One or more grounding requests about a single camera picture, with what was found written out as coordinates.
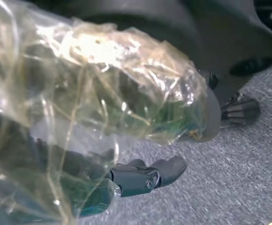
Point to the black caster wheel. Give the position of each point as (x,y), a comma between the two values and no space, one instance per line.
(241,110)

